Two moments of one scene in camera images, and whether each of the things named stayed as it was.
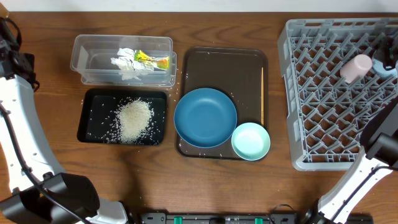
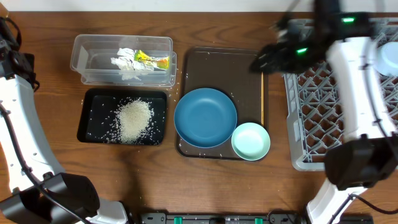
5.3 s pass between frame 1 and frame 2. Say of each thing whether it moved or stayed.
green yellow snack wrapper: stayed
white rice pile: stayed
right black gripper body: moved
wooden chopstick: stayed
